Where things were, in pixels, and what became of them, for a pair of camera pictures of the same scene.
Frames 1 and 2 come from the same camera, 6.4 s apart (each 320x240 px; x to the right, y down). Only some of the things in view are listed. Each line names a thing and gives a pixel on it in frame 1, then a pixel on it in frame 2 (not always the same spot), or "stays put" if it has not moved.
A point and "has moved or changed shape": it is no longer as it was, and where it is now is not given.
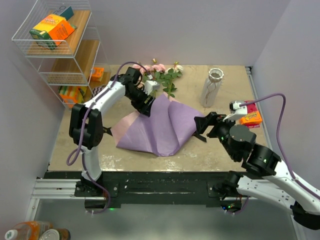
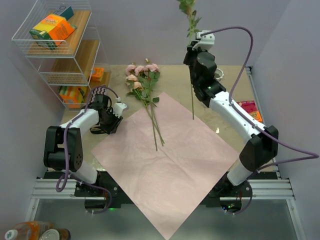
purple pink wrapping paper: (170, 124) has moved or changed shape
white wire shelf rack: (60, 39) stays put
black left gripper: (143, 108) → (116, 121)
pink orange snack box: (253, 119) stays put
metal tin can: (58, 234) stays put
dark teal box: (68, 13) stays put
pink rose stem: (156, 71) → (151, 75)
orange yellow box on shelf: (49, 32) stays put
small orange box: (97, 74) stays put
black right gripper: (201, 122) → (187, 55)
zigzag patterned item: (96, 89) stays put
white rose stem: (176, 71) → (186, 7)
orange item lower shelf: (72, 95) stays put
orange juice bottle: (28, 230) stays put
